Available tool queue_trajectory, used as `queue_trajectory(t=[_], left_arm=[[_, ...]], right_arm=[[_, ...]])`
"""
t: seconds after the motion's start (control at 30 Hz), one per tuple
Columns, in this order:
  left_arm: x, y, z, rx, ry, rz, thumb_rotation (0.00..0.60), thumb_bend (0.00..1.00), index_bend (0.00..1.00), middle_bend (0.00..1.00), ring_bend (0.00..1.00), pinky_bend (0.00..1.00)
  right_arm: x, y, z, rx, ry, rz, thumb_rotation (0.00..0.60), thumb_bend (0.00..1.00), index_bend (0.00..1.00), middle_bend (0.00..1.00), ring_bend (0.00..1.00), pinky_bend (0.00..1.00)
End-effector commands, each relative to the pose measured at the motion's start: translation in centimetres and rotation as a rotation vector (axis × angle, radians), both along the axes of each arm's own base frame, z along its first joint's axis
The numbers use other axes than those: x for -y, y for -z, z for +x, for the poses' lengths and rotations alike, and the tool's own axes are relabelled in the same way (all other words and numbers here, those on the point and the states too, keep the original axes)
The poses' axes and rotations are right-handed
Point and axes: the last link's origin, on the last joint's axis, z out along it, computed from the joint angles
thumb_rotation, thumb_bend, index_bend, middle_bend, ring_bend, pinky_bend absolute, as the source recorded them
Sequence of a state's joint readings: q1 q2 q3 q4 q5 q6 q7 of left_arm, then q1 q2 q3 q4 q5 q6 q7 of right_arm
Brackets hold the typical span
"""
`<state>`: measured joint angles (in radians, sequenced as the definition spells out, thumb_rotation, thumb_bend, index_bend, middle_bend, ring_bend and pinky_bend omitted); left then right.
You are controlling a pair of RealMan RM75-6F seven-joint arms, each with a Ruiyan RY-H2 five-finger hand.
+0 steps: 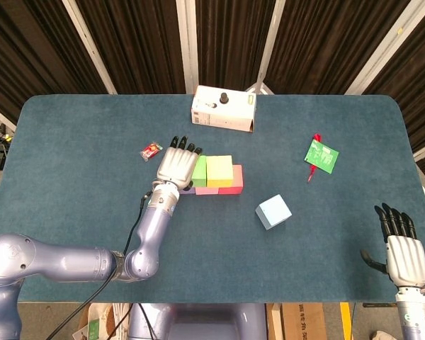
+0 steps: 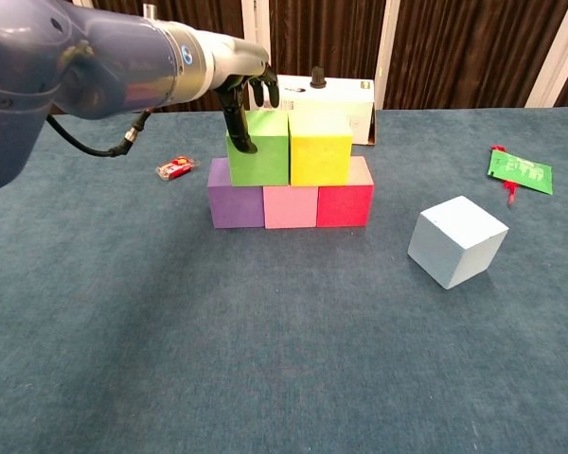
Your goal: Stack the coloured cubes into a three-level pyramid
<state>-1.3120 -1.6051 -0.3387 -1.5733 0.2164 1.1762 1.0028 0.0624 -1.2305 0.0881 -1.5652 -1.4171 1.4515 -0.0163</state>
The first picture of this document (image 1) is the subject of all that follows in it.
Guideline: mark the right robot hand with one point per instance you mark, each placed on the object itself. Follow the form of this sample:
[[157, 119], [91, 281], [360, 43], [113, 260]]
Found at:
[[403, 255]]

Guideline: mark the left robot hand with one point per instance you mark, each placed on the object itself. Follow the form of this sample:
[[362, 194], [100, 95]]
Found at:
[[177, 166]]

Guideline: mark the green foam cube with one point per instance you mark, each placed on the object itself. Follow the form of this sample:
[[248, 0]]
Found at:
[[199, 173]]

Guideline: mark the purple foam cube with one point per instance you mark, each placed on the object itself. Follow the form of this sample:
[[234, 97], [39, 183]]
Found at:
[[188, 191]]

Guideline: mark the yellow foam cube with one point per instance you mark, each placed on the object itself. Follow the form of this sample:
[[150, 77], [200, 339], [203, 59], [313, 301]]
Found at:
[[219, 170]]

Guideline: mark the red foam cube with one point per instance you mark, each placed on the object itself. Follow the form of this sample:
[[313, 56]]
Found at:
[[237, 180]]

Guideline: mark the light blue foam cube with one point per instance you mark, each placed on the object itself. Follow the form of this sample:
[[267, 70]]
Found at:
[[273, 212]]

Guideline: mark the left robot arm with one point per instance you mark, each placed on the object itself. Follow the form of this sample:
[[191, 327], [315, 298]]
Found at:
[[74, 262]]

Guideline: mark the red candy wrapper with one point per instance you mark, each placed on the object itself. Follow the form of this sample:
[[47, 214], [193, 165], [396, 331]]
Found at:
[[151, 151]]

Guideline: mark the pink foam cube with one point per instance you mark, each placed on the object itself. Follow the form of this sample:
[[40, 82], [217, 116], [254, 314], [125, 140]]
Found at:
[[207, 191]]

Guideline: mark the white cardboard box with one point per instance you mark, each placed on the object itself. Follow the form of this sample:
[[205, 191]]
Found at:
[[226, 113]]

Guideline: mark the black knob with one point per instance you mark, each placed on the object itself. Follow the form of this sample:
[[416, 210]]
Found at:
[[224, 98]]

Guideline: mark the yellow strip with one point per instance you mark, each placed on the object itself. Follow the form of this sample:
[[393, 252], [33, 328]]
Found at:
[[345, 322]]

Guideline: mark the teal felt table cover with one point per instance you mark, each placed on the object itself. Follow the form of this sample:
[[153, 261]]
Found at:
[[74, 212]]

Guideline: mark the white tripod stand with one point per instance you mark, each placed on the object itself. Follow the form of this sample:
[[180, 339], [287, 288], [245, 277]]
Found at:
[[260, 85]]

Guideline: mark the brown cardboard box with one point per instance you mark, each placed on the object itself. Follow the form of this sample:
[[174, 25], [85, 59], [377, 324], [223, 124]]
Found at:
[[302, 322]]

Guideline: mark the small red ribbon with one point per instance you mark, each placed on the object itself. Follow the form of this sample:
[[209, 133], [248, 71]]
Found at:
[[311, 173]]

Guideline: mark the green sachet packet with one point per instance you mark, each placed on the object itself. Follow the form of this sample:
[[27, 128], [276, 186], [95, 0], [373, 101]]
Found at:
[[322, 156]]

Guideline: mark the wooden plank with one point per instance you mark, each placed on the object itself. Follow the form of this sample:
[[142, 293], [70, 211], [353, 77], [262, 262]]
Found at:
[[274, 322]]

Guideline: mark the grey robot torso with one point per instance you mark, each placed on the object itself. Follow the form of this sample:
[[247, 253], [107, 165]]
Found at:
[[205, 322]]

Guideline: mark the white paper bag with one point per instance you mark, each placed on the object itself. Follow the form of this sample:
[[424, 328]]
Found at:
[[99, 327]]

